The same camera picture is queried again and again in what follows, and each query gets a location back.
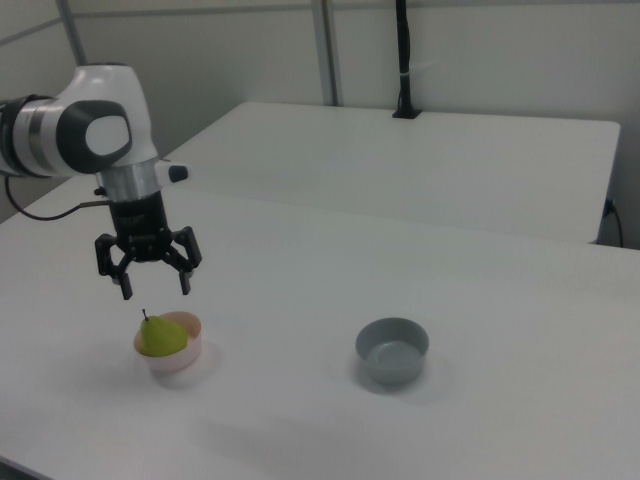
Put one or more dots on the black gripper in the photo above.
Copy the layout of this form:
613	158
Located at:
140	225

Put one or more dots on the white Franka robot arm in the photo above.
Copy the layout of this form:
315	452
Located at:
100	115

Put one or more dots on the green pear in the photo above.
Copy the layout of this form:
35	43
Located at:
162	337

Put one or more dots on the pink bowl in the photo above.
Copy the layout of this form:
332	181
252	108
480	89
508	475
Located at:
185	357

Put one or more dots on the grey bowl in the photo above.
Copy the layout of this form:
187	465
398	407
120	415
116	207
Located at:
392	365

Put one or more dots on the grey partition post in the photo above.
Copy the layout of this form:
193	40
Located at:
72	32
327	50

